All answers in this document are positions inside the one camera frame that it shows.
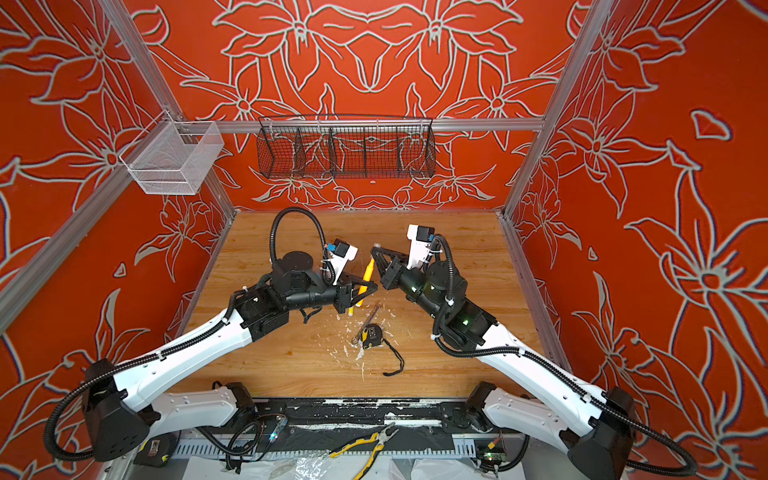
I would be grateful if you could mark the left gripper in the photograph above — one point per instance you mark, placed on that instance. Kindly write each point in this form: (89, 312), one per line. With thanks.
(346, 290)

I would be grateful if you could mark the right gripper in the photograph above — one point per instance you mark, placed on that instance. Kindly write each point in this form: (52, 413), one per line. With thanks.
(391, 275)

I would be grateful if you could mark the orange highlighter pen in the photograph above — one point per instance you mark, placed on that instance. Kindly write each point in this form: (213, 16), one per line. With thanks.
(368, 273)

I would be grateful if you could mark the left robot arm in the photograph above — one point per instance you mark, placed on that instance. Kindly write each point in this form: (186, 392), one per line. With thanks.
(128, 403)

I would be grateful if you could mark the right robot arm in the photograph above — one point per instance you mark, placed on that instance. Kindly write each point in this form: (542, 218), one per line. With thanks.
(596, 429)

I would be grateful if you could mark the black tape measure on table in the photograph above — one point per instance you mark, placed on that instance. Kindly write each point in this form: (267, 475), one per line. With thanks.
(372, 336)

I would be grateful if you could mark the small circuit board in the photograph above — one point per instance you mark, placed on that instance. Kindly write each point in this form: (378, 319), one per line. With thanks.
(490, 455)

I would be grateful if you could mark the white mesh basket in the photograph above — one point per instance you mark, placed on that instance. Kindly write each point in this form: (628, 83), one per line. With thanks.
(173, 158)

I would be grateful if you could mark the black yellow tape measure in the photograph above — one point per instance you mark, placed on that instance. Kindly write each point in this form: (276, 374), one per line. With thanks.
(157, 451)

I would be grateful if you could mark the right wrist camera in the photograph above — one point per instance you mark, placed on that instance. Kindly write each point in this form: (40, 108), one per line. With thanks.
(421, 238)

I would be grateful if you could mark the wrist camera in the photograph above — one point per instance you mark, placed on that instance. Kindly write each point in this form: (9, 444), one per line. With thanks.
(421, 238)
(336, 256)

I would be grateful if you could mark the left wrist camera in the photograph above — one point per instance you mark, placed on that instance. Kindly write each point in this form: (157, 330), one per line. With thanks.
(336, 256)

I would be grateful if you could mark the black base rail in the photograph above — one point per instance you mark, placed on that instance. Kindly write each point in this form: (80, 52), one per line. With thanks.
(450, 415)

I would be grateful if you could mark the black wire basket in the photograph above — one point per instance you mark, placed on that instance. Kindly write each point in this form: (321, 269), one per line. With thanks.
(346, 147)

